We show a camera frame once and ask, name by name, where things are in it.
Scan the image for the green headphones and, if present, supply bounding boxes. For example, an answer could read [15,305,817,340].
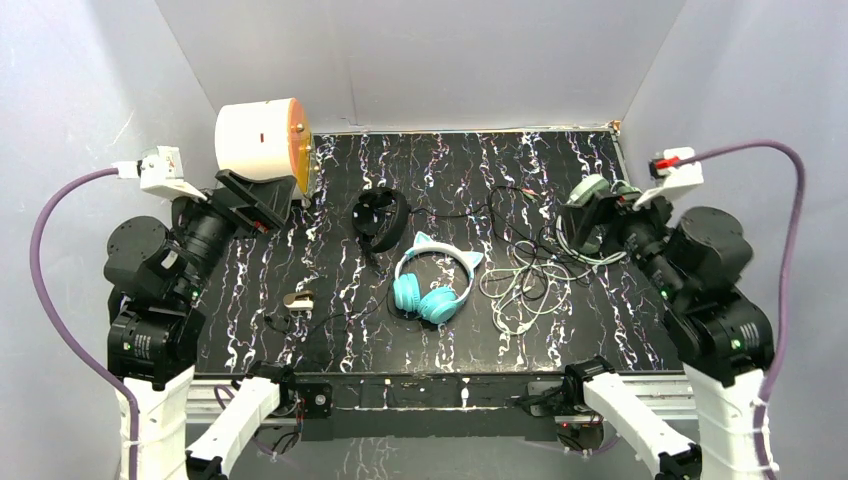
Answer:
[565,174,642,259]

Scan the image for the black headphones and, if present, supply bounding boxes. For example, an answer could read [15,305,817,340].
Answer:
[351,187,411,253]

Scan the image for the cream cylindrical drum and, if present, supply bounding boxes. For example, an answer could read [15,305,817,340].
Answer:
[214,97,317,199]

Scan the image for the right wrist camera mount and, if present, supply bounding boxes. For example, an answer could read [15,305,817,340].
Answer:
[633,147,704,211]

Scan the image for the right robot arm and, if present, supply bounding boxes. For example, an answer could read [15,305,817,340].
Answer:
[562,193,776,479]

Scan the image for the small tan white clip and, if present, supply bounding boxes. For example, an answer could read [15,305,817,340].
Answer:
[283,290,315,312]

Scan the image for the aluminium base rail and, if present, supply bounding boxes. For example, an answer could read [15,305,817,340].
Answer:
[185,372,698,425]

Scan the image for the teal cat-ear headphones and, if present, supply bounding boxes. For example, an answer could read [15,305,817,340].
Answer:
[392,231,485,326]

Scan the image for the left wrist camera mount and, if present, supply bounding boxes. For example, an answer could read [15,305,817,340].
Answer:
[111,146,207,201]

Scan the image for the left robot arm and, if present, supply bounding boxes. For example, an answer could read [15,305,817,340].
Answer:
[104,170,299,479]

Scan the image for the green headphone cable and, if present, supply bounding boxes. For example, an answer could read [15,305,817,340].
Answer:
[478,218,631,337]

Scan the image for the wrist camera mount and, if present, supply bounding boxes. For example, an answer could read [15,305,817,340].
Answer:
[633,147,704,211]
[111,146,207,201]

